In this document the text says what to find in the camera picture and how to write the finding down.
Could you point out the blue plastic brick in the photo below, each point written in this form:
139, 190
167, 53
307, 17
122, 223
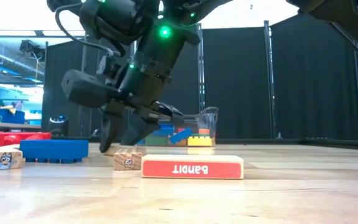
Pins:
54, 149
166, 129
180, 136

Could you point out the clear plastic bin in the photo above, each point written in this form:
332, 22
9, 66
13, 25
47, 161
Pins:
208, 119

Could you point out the grey curtain pole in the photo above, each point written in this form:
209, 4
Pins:
201, 77

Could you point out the wooden block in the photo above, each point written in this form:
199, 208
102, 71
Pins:
128, 160
135, 147

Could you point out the wooden desk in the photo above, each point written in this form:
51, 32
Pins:
11, 126

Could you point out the silver ceiling duct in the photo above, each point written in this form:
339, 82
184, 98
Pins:
11, 62

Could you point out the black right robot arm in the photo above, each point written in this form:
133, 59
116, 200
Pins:
154, 43

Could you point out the black ceiling fixture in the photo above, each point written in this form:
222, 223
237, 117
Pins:
30, 47

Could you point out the wooden block Bandit label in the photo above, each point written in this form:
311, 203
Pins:
192, 168

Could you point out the black curtain pole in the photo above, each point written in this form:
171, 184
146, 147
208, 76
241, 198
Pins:
82, 121
354, 93
269, 93

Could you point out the yellow plastic brick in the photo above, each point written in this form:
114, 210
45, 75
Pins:
199, 141

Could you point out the red stepped plastic block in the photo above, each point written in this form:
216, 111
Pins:
26, 134

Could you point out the wooden block cartoon dog end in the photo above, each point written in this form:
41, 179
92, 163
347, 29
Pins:
2, 158

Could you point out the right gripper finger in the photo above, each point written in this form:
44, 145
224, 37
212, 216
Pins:
110, 130
138, 129

